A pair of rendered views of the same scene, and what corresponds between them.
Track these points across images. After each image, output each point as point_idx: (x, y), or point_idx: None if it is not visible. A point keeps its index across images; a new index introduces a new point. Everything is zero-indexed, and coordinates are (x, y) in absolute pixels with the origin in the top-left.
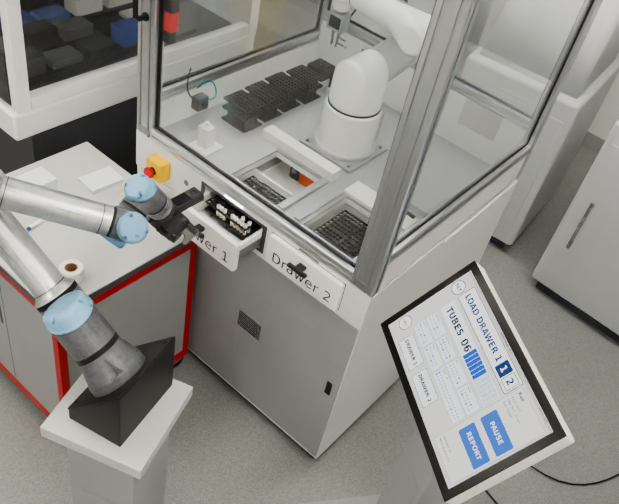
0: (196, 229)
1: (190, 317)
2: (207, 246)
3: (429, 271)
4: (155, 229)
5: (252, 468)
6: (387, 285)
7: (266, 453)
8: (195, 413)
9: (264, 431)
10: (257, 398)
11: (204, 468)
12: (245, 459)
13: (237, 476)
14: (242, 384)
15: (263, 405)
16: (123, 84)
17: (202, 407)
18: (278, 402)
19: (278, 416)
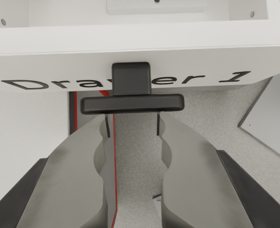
0: (262, 194)
1: (106, 92)
2: (160, 83)
3: None
4: (2, 109)
5: (204, 121)
6: None
7: (202, 107)
8: (149, 122)
9: (189, 96)
10: (182, 90)
11: None
12: (196, 120)
13: (202, 132)
14: (166, 90)
15: (188, 90)
16: None
17: (149, 115)
18: (206, 86)
19: (203, 89)
